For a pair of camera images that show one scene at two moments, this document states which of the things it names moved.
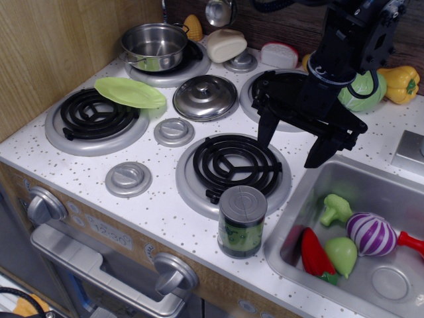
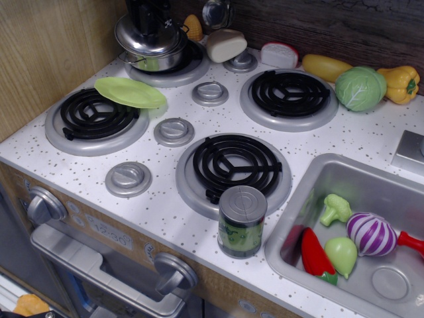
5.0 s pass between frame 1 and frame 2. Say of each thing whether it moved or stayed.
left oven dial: stayed
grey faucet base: stayed
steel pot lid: moved
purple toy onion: stayed
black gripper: moved
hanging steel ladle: stayed
